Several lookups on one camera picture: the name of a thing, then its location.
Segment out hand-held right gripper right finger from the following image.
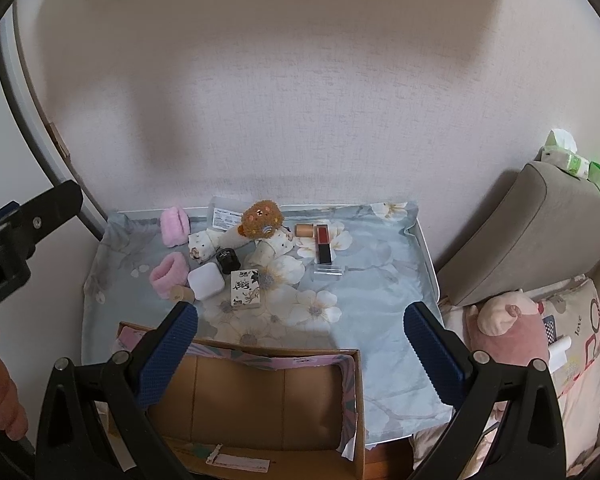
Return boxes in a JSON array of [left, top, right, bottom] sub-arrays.
[[403, 301, 567, 480]]

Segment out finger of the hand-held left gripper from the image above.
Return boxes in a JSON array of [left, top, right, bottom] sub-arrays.
[[0, 180, 84, 262]]

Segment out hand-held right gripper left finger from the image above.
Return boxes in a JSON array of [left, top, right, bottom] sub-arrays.
[[35, 301, 201, 480]]

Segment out white square case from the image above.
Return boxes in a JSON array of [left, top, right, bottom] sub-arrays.
[[186, 262, 226, 301]]

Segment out small printed card box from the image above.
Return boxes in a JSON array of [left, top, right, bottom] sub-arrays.
[[228, 269, 262, 307]]

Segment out cardboard box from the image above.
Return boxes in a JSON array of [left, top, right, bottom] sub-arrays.
[[107, 322, 366, 480]]

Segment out small black jar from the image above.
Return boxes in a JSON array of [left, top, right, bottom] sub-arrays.
[[216, 247, 241, 275]]

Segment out white dotted sock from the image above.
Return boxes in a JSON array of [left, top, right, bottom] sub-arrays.
[[245, 227, 297, 269], [187, 227, 243, 264]]

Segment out pink foam blocks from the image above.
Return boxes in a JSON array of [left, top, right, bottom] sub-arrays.
[[160, 206, 191, 248]]

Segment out clear plastic packet with label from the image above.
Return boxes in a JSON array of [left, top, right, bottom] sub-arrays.
[[209, 197, 254, 231]]

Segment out brown bear plush clip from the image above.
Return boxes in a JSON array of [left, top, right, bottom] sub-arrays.
[[241, 200, 285, 239]]

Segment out person's left hand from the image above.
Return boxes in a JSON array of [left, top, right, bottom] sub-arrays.
[[0, 319, 29, 440]]

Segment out pink pig plush toy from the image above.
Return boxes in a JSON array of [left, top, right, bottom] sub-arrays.
[[462, 294, 551, 366]]

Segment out clear plastic storage bin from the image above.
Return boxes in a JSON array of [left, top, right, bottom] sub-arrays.
[[81, 201, 454, 444]]

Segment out pink floral quilt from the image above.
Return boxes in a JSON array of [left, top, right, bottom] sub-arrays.
[[410, 400, 507, 480]]

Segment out printed pillow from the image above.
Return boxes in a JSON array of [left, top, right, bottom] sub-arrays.
[[530, 276, 600, 467]]

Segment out white green tissue pack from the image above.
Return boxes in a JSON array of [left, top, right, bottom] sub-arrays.
[[540, 129, 592, 179]]

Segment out curved frame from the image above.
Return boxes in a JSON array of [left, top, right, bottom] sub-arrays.
[[0, 0, 104, 242]]

